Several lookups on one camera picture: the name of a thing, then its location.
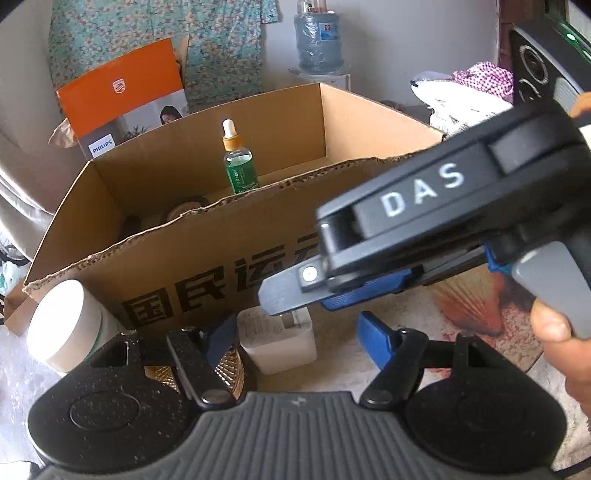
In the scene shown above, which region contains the floral teal cloth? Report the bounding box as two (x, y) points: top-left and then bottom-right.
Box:
(48, 0), (282, 107)

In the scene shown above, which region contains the orange Philips box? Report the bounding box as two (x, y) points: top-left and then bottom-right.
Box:
(48, 36), (189, 160)

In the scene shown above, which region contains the white power adapter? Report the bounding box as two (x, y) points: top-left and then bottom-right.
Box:
(236, 306), (318, 375)

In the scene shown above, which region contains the white quilted cushion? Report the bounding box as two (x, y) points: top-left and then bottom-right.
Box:
(410, 71), (512, 136)

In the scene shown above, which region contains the white water dispenser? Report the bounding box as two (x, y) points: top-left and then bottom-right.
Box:
(288, 69), (352, 92)

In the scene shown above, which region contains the black speaker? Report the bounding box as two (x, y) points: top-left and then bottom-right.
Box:
(509, 16), (590, 112)

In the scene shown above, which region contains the pink checkered cloth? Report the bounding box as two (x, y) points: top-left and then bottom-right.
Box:
(452, 62), (514, 102)

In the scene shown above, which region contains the black tape roll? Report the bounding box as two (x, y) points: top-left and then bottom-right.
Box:
(162, 195), (211, 223)

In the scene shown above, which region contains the green dropper bottle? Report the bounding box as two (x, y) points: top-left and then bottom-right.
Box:
(222, 119), (259, 194)

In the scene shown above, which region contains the white supplement bottle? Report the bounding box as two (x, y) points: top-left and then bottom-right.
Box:
(26, 279), (123, 374)

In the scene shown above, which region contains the brown cardboard box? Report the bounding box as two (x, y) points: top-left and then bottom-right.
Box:
(24, 84), (443, 339)

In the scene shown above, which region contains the blue water jug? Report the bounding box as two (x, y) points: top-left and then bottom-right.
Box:
(294, 1), (345, 75)

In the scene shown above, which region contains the person right hand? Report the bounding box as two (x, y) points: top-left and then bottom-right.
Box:
(530, 299), (591, 417)

